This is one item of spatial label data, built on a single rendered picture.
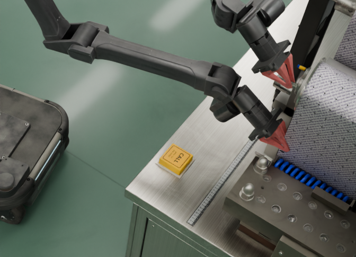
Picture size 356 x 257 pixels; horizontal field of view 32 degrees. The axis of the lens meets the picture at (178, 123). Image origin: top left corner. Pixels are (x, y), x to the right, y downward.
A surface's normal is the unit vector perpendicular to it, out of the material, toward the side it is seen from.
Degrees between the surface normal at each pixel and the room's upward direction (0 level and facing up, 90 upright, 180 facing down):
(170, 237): 90
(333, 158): 90
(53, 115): 0
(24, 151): 0
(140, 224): 90
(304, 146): 90
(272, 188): 0
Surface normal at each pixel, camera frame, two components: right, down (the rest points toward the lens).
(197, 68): 0.04, -0.59
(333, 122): -0.54, 0.60
